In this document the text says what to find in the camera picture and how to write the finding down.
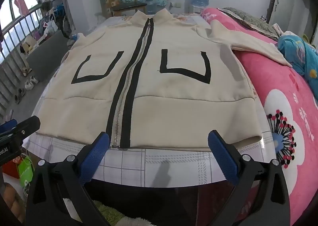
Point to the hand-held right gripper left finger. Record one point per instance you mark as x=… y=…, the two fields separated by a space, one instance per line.
x=94 y=159

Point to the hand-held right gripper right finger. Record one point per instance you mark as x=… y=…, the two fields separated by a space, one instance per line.
x=223 y=156

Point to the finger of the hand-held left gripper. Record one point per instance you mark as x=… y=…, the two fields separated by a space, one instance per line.
x=27 y=126
x=7 y=126

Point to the cream zip jacket black trim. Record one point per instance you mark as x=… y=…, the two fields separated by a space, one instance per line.
x=174 y=91

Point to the pile of clothes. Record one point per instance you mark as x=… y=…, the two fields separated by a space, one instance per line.
x=52 y=23

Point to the red box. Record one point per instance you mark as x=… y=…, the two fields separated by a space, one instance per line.
x=11 y=168

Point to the green bag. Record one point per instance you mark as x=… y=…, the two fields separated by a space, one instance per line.
x=25 y=172

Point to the pair of dark shoes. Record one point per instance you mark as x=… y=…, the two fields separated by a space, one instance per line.
x=19 y=95

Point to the pair of white shoes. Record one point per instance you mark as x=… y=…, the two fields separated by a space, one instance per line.
x=31 y=82

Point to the plush toys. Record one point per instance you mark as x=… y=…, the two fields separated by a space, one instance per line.
x=28 y=43

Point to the pink floral blanket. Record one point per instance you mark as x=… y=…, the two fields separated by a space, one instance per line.
x=260 y=79

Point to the metal balcony railing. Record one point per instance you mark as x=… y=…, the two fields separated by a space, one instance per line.
x=15 y=32

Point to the pink hanging garment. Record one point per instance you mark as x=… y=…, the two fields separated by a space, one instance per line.
x=21 y=1

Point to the blue patterned quilt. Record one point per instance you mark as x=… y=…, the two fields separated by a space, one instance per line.
x=298 y=54

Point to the grey-green patterned pillow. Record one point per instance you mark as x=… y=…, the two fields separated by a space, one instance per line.
x=248 y=19

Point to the pale floral cloth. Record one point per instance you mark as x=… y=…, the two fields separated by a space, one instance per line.
x=283 y=29

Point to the white water dispenser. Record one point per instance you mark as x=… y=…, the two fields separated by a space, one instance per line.
x=193 y=9

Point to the wooden chair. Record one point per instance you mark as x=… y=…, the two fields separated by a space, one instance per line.
x=129 y=6

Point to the blue water jug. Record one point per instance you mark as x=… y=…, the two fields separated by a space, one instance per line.
x=151 y=7

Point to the white wall socket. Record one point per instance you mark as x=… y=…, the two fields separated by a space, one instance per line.
x=175 y=5

